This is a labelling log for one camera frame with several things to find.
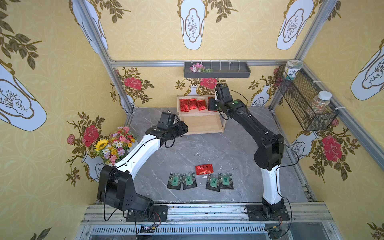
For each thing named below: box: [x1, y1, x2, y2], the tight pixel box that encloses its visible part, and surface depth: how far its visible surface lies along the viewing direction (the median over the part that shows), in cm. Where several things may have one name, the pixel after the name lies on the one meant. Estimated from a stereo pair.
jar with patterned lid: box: [282, 59, 303, 81], surface depth 87 cm
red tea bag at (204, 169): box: [195, 163, 214, 175], surface depth 90 cm
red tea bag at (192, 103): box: [188, 98, 198, 110], surface depth 94 cm
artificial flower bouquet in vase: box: [82, 126, 138, 182], surface depth 81 cm
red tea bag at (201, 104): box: [197, 99, 208, 111], surface depth 93 cm
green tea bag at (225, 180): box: [218, 172, 234, 190], surface depth 86 cm
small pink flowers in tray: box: [189, 62, 213, 73], surface depth 89 cm
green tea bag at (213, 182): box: [205, 173, 220, 193], surface depth 85 cm
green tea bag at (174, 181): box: [166, 172, 183, 190], surface depth 86 cm
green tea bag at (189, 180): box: [182, 172, 198, 190], surface depth 86 cm
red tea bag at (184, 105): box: [179, 99, 190, 112], surface depth 94 cm
